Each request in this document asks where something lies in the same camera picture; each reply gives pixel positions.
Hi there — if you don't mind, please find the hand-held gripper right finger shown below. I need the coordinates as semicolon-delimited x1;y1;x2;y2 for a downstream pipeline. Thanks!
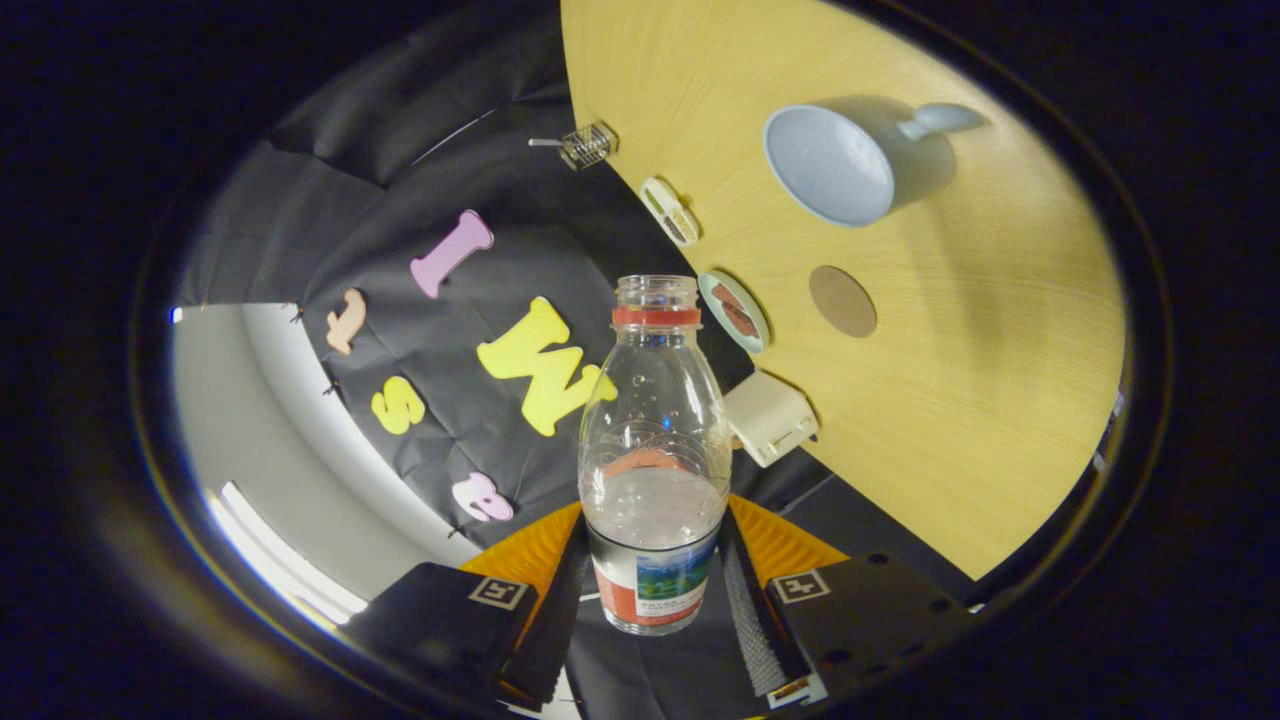
718;495;976;711

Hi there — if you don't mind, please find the wooden table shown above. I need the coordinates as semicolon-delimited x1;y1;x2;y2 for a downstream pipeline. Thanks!
560;0;1128;581

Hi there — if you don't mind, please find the large ceiling light panel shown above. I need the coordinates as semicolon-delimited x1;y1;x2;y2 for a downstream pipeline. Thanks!
205;482;369;626

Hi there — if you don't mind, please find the pale green plate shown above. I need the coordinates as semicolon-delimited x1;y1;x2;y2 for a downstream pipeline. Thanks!
697;270;771;355

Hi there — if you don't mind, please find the white toaster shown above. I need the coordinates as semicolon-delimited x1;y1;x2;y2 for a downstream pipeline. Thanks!
722;371;821;469

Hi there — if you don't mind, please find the clear plastic juice bottle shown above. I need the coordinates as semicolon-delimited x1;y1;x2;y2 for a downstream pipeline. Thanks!
578;275;734;637

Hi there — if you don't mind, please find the white cup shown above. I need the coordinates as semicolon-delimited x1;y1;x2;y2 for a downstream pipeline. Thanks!
763;95;991;229

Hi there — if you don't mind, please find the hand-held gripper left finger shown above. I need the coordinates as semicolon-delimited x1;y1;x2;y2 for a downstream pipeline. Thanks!
340;500;591;713

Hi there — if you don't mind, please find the small glass jar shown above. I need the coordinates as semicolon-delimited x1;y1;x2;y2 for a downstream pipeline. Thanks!
560;122;619;171

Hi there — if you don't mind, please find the black backdrop cloth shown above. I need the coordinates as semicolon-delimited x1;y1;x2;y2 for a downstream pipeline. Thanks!
175;10;981;720

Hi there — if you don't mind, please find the brown round coaster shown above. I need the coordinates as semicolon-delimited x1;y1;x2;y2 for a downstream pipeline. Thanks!
808;265;879;339

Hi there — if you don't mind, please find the white divided snack tray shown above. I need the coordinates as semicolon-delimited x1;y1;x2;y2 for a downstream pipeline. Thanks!
640;177;701;248

